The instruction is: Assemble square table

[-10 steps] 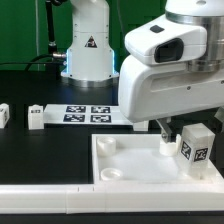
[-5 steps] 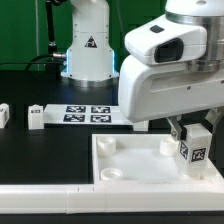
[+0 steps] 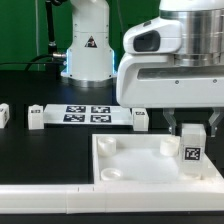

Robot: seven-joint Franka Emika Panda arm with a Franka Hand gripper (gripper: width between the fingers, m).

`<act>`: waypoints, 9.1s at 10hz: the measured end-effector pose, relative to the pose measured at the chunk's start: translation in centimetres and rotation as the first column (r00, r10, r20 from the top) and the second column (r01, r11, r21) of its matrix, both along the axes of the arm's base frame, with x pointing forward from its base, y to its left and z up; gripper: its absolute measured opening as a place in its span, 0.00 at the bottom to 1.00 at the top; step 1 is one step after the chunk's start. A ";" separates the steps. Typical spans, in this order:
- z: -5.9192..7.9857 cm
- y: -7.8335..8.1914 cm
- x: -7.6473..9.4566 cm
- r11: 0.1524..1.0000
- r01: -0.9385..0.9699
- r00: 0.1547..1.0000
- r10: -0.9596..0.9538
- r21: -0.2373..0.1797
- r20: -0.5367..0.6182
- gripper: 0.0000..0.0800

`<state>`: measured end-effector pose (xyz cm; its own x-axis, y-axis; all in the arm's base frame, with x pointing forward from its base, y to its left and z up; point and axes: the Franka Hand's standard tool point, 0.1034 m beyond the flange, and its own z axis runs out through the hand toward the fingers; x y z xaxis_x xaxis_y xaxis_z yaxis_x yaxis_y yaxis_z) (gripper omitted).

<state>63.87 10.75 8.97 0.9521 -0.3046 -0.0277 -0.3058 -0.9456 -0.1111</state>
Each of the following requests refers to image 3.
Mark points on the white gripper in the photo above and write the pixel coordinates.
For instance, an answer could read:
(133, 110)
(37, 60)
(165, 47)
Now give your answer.
(152, 82)

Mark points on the white square tabletop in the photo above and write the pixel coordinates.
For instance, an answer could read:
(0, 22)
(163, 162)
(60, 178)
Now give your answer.
(141, 158)

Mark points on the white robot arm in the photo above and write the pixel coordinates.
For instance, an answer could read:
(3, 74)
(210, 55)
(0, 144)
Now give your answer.
(173, 61)

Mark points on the white L-shaped obstacle fence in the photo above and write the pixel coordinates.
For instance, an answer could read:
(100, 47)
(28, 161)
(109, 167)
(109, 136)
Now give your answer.
(70, 199)

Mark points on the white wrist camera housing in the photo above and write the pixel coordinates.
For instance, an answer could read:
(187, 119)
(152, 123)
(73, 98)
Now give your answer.
(156, 36)

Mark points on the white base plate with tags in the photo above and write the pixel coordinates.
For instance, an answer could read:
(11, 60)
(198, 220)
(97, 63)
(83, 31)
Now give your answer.
(86, 115)

